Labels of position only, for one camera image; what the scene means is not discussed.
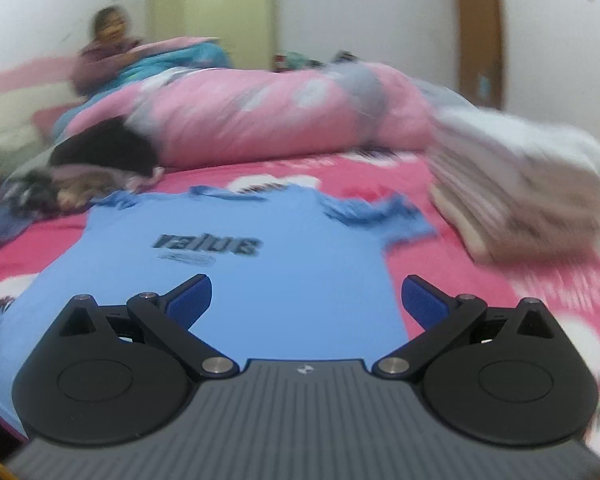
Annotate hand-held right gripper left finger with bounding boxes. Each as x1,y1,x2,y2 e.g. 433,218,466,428
60,273,241,379

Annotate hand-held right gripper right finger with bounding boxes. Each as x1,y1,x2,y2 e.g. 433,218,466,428
371,275,554,379

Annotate blue t-shirt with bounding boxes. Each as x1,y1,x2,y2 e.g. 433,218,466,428
0,183,438,411

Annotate pink floral blanket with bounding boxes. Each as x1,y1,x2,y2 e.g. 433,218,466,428
0,150,600,461

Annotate beige folded cloth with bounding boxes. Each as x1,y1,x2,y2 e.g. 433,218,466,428
430,185,497,267

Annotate tan garment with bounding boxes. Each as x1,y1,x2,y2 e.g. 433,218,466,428
55,180,102,212

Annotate black garment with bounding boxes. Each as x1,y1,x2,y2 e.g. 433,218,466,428
47,117,163,179

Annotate plaid shirt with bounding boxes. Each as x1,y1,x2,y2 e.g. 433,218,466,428
0,170,61,217

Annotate blue jeans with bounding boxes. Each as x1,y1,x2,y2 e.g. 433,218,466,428
0,200,47,262

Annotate pink grey floral duvet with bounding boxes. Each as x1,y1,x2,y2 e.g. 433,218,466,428
52,62,448,168

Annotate teal blanket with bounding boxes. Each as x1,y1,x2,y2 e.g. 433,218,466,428
97,40,234,93

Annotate wooden door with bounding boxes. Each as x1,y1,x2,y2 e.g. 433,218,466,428
452,0,509,111

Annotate pink bed headboard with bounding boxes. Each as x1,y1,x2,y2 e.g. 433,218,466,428
0,55,81,137

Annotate pale yellow wardrobe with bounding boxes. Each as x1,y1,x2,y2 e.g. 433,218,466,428
146,0,281,72

